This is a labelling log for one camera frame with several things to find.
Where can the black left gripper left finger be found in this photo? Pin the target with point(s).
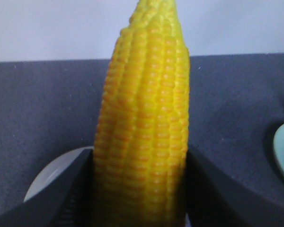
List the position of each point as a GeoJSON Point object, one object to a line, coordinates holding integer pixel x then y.
{"type": "Point", "coordinates": [63, 203]}

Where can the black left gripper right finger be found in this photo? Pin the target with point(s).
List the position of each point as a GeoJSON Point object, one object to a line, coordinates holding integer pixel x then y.
{"type": "Point", "coordinates": [213, 199]}

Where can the yellow corn cob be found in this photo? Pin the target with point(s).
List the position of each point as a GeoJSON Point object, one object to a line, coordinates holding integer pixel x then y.
{"type": "Point", "coordinates": [140, 147]}

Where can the white round plate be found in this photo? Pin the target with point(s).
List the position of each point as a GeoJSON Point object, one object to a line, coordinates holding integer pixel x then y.
{"type": "Point", "coordinates": [52, 170]}

